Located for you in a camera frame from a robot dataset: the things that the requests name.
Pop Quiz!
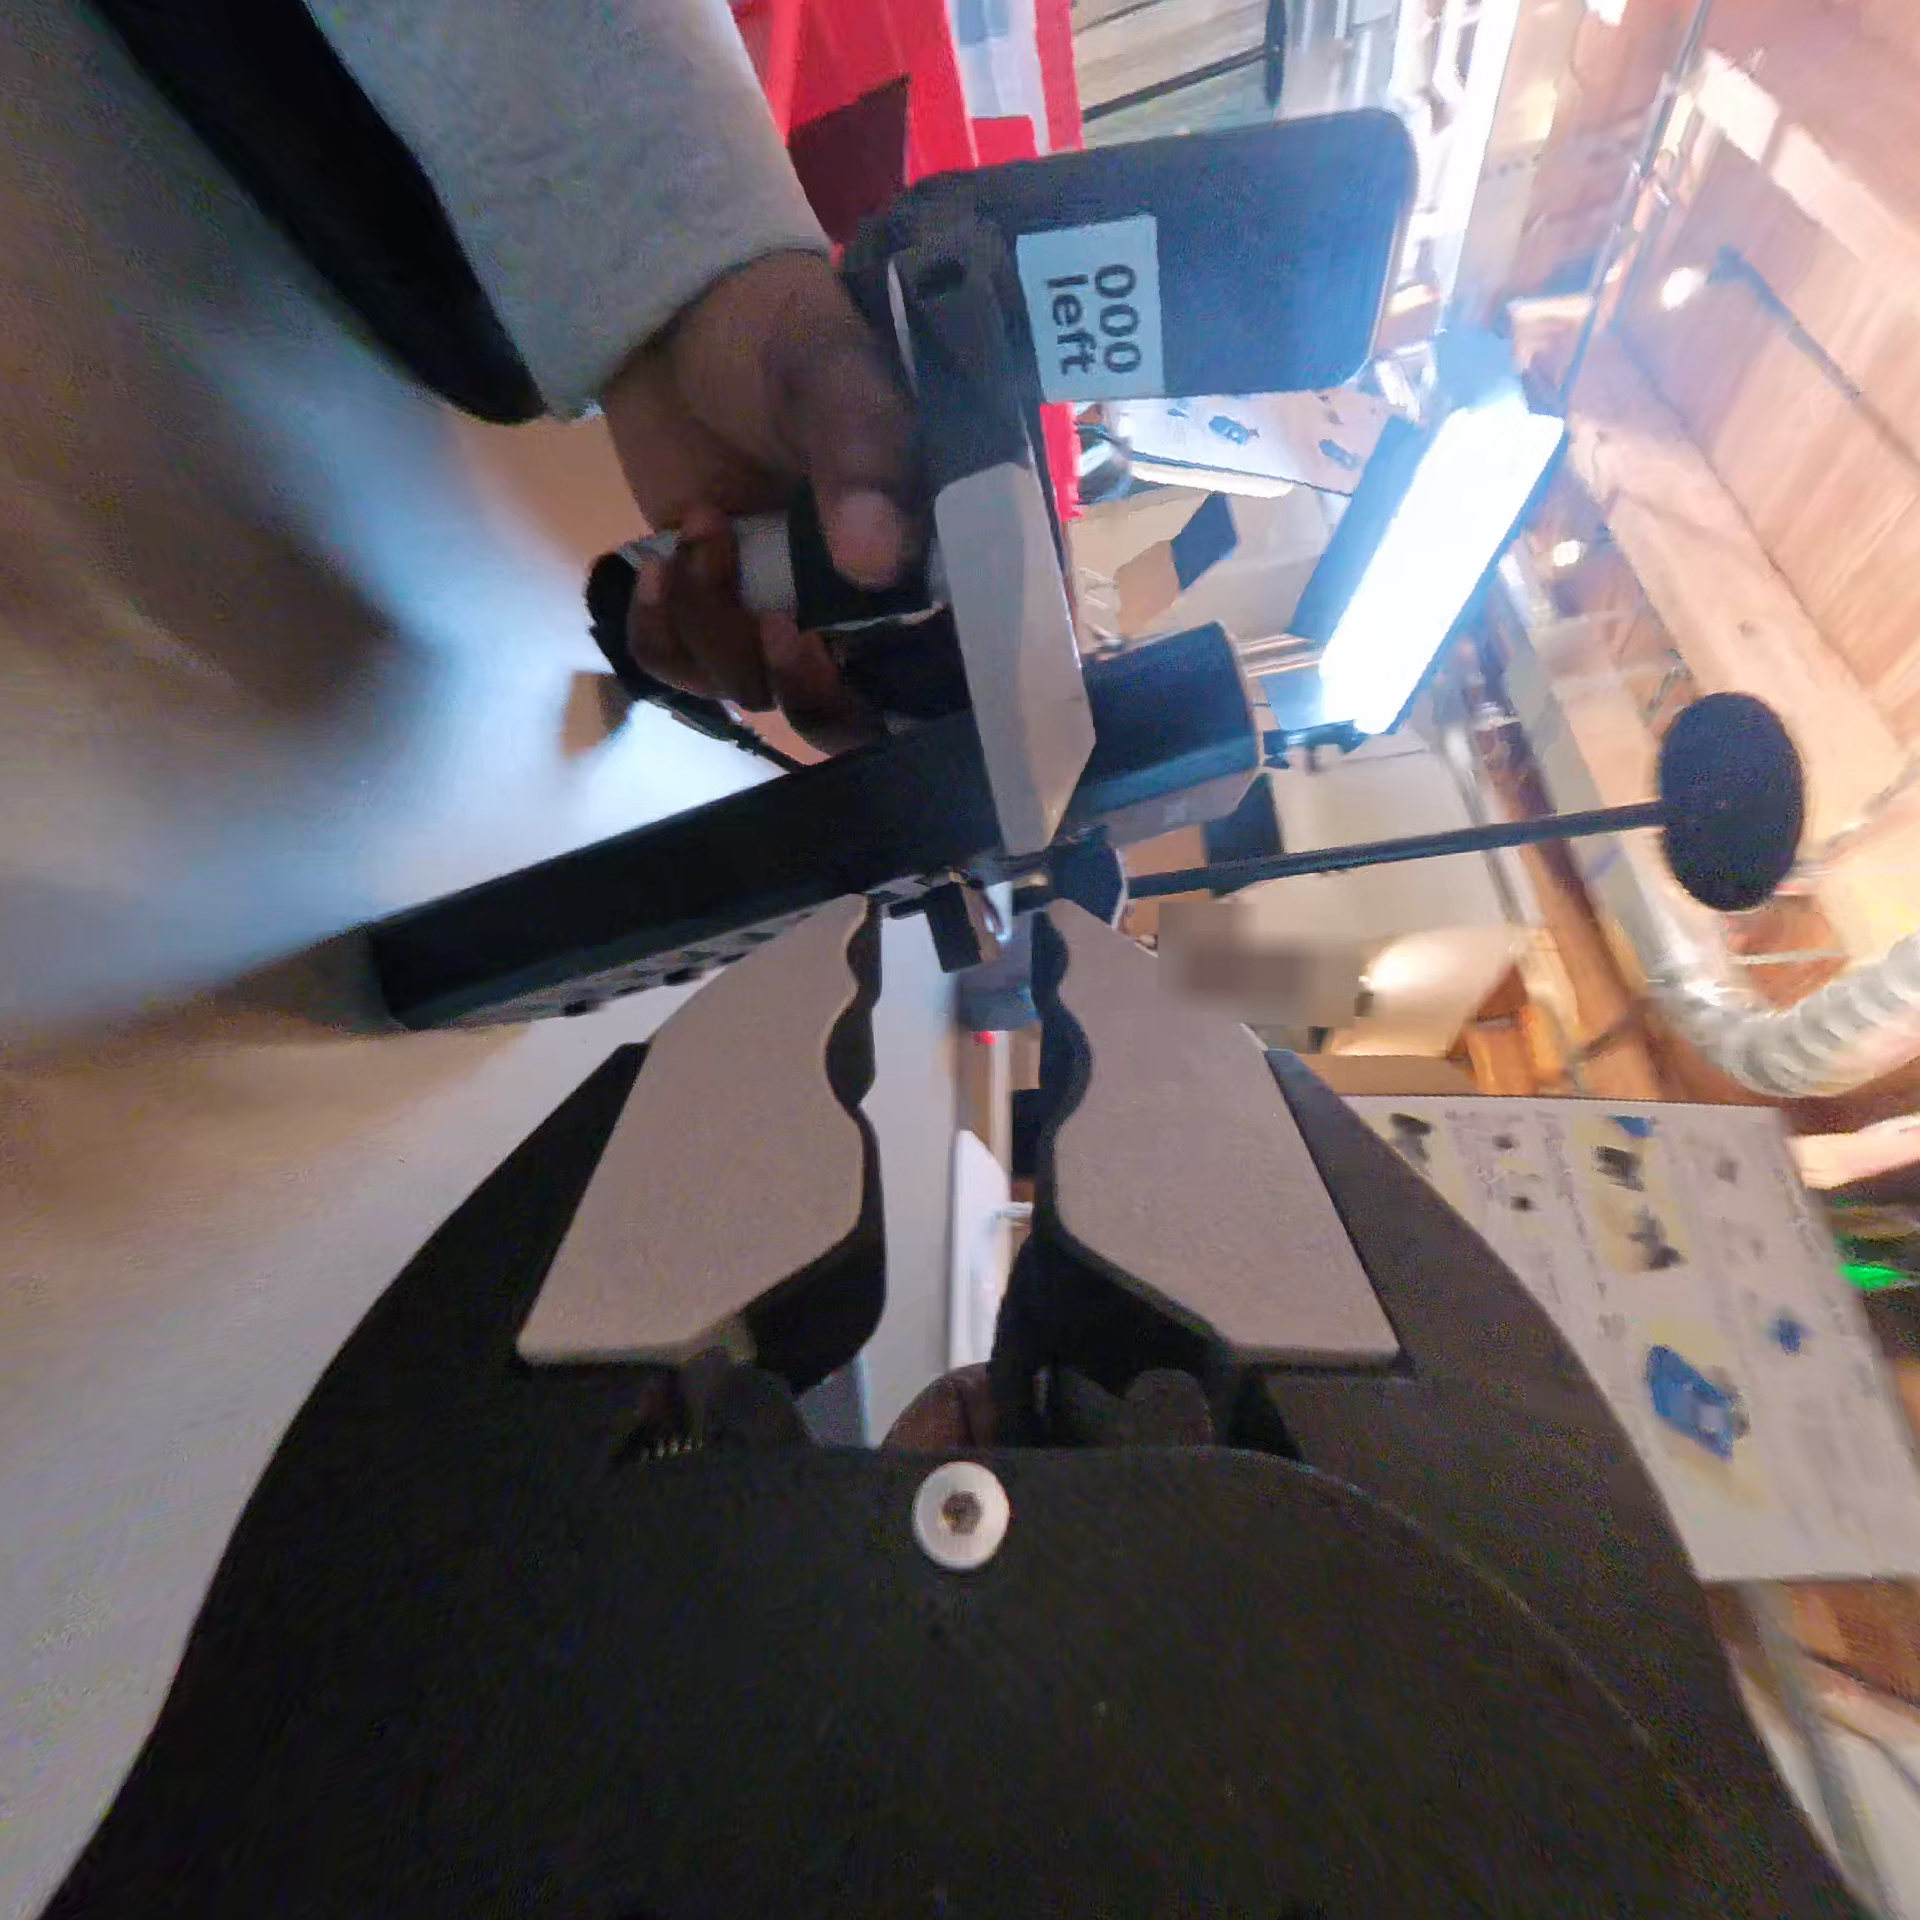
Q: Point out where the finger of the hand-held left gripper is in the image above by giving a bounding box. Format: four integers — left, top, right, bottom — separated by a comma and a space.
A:
929, 453, 1099, 863

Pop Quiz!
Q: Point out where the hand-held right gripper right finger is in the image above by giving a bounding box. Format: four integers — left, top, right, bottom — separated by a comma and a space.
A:
1023, 905, 1407, 1412

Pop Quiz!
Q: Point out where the red plastic bin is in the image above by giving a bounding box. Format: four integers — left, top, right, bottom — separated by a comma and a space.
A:
731, 0, 1086, 523

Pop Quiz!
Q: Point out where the black usb hub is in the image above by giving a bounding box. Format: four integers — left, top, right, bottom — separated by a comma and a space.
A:
366, 618, 1270, 1040

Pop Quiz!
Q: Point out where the printed instruction sheet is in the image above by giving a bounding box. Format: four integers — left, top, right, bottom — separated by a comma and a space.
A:
1337, 1092, 1920, 1588

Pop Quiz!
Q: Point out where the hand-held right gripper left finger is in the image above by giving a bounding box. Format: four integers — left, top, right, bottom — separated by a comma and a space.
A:
514, 893, 890, 1389

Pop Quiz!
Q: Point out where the person's left hand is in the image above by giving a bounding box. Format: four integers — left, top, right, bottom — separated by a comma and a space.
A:
595, 244, 936, 755

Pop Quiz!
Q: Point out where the person's right hand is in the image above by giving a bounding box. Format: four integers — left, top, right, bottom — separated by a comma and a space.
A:
881, 1367, 1025, 1452

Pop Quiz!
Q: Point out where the black disc-topped pole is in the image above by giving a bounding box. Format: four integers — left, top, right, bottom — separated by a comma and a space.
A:
1121, 690, 1812, 918

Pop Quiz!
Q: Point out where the silver ventilation duct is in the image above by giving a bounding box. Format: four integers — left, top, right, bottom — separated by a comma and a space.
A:
1615, 861, 1920, 1099

